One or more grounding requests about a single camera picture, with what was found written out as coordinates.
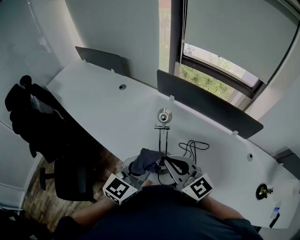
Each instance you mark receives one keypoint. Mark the short dark desk partition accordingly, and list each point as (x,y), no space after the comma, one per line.
(100,58)

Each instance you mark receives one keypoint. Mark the black jacket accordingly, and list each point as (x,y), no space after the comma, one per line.
(37,117)

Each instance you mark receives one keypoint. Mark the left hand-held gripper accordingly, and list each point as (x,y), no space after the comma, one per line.
(117,187)

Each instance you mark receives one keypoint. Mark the person's dark shirt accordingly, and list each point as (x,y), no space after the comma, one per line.
(164,215)

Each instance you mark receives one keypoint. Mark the person's right forearm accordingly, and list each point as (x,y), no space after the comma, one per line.
(220,207)

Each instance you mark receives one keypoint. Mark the dark grey cloth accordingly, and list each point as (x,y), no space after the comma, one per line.
(143,161)

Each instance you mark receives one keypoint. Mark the long dark desk partition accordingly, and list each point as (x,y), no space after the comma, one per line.
(206,105)

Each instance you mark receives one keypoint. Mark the black bag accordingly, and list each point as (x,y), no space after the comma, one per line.
(16,225)

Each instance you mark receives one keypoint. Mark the silver metal desk lamp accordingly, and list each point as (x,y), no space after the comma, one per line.
(164,114)

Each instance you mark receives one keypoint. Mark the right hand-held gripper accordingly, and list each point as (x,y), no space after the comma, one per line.
(198,187)

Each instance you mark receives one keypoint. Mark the white partition bracket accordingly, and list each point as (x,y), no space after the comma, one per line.
(172,98)
(234,133)

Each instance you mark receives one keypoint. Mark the white roller blind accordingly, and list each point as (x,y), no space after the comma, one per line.
(234,30)

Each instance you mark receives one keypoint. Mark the grey desk partition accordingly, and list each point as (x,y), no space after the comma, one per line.
(289,159)

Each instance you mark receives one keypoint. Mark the small clear bottle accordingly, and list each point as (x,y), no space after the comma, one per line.
(276,208)

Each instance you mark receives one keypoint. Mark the person's left forearm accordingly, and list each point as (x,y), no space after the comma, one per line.
(93,212)

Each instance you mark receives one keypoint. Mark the black office chair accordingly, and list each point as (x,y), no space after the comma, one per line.
(70,180)

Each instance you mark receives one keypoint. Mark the black pen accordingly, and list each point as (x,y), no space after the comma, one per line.
(274,220)

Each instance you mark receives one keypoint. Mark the dark framed window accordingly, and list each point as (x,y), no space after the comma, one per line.
(211,82)

